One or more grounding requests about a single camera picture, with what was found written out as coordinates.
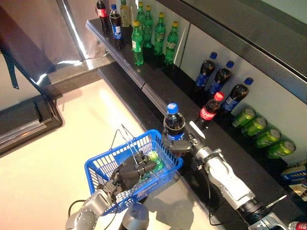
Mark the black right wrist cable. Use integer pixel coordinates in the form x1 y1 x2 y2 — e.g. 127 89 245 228
206 172 223 226

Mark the grey robot left leg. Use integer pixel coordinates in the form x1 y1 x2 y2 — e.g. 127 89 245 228
121 202 150 230

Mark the black base shelf board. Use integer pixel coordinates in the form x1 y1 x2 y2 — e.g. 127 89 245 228
97 63 165 132
153 115 243 230

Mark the dark brown glossy platform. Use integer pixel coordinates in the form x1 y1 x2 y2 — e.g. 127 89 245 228
47 54 116 94

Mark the blue plastic shopping basket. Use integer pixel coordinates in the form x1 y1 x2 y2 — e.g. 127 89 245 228
84 129 184 216

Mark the cola bottle red label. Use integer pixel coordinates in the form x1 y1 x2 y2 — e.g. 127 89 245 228
96 0 111 35
195 92 225 130

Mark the dark brown slanted beam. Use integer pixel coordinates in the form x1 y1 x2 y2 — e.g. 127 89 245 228
0 4 56 90

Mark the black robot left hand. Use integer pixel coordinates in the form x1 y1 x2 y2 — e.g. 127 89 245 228
105 153 157 193

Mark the water bottle red label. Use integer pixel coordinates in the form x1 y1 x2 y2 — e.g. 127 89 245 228
287 221 307 230

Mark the black low cabinet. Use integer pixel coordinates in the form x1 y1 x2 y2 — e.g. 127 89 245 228
0 94 64 155

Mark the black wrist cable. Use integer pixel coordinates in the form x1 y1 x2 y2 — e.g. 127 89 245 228
68 199 118 230
206 172 223 226

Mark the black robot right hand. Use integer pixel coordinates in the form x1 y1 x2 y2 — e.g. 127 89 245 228
161 121 207 158

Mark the yellow tea bottle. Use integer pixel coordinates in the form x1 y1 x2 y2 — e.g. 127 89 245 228
119 0 131 28

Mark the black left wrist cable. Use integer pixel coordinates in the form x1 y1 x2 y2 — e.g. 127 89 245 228
68 199 118 230

